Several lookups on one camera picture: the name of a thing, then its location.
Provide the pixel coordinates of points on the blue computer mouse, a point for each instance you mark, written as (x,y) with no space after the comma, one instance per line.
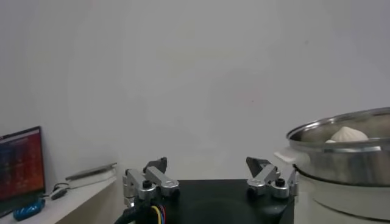
(29,210)

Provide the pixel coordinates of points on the white steamed baozi bun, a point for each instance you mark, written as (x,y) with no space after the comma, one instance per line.
(348,134)

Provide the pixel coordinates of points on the flat black box device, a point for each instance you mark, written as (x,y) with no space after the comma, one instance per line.
(91,171)

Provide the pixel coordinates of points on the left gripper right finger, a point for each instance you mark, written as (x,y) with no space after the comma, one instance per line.
(268,182)

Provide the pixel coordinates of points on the white electric cooking pot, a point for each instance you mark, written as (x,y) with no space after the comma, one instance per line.
(335,202)

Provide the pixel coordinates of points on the white side table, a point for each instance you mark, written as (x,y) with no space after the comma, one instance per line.
(79,198)

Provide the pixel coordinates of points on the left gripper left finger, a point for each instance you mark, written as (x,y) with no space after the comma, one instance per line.
(152,182)

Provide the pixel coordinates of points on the laptop screen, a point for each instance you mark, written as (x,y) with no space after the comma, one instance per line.
(19,164)

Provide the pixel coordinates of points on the perforated steel steamer basket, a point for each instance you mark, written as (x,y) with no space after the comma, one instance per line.
(341,165)

